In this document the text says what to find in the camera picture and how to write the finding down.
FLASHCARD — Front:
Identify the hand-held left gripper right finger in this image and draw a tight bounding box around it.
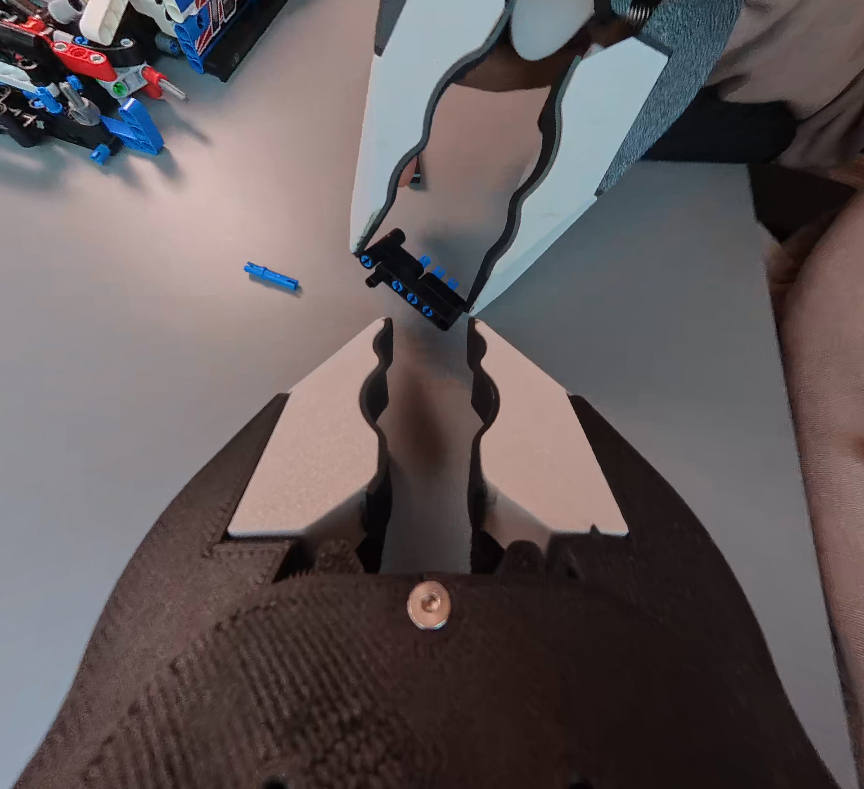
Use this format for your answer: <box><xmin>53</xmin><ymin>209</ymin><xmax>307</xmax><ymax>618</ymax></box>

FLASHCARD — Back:
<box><xmin>467</xmin><ymin>318</ymin><xmax>630</xmax><ymax>565</ymax></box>

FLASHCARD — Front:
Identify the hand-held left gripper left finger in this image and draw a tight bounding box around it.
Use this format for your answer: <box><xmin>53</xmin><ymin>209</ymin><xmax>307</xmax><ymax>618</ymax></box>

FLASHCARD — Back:
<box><xmin>227</xmin><ymin>318</ymin><xmax>394</xmax><ymax>560</ymax></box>

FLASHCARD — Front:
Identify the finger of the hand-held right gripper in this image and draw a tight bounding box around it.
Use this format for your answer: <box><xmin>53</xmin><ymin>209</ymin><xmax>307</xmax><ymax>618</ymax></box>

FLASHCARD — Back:
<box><xmin>466</xmin><ymin>35</ymin><xmax>672</xmax><ymax>318</ymax></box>
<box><xmin>348</xmin><ymin>0</ymin><xmax>514</xmax><ymax>257</ymax></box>

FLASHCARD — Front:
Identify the black beam with blue pins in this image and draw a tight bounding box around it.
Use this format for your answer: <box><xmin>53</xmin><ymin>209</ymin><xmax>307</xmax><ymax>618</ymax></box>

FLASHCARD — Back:
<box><xmin>354</xmin><ymin>228</ymin><xmax>471</xmax><ymax>332</ymax></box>

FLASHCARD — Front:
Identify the person's right forearm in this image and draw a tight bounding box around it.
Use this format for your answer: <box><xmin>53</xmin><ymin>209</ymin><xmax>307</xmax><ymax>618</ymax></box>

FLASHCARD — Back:
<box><xmin>705</xmin><ymin>0</ymin><xmax>864</xmax><ymax>129</ymax></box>

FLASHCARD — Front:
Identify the grey desk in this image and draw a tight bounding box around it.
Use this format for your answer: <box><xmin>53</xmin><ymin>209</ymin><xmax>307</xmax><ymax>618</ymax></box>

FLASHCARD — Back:
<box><xmin>0</xmin><ymin>0</ymin><xmax>845</xmax><ymax>789</ymax></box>

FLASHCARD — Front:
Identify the person's right hand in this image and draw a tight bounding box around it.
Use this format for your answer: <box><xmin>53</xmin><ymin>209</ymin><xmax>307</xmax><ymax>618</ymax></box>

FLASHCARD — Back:
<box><xmin>397</xmin><ymin>13</ymin><xmax>633</xmax><ymax>191</ymax></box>

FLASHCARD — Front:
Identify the blue connector pin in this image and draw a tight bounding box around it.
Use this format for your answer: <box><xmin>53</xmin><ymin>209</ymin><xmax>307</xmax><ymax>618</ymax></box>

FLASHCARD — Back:
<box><xmin>243</xmin><ymin>261</ymin><xmax>301</xmax><ymax>294</ymax></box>

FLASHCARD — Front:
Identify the person's torso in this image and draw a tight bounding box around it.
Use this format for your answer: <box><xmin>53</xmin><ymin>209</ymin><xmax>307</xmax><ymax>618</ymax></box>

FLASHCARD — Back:
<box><xmin>763</xmin><ymin>182</ymin><xmax>864</xmax><ymax>709</ymax></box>

